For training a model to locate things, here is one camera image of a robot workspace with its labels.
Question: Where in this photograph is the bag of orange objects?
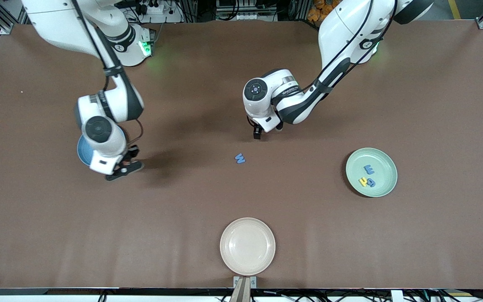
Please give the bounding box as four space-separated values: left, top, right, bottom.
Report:
307 0 339 23

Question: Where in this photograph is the blue plate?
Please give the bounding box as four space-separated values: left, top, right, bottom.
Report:
77 133 99 167

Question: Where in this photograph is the brown table cover sheet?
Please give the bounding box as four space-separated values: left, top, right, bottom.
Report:
0 20 483 290

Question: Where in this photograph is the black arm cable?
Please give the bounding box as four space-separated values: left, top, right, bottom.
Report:
70 0 144 146
313 0 397 91

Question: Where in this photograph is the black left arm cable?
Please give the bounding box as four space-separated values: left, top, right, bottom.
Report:
313 0 397 91

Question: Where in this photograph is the white power strip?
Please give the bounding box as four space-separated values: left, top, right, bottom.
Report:
118 0 184 24

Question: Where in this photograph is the beige plate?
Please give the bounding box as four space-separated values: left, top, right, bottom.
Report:
220 217 276 276

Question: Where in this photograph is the grey metal equipment rack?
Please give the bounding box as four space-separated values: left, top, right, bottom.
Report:
216 0 278 22

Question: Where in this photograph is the silver table edge rail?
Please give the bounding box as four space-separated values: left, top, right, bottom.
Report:
0 287 483 299

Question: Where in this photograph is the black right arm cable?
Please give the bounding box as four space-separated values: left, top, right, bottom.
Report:
70 0 144 146

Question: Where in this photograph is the green plate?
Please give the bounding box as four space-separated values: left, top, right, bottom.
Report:
345 147 398 198

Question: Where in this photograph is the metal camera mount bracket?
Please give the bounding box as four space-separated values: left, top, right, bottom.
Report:
230 276 258 302

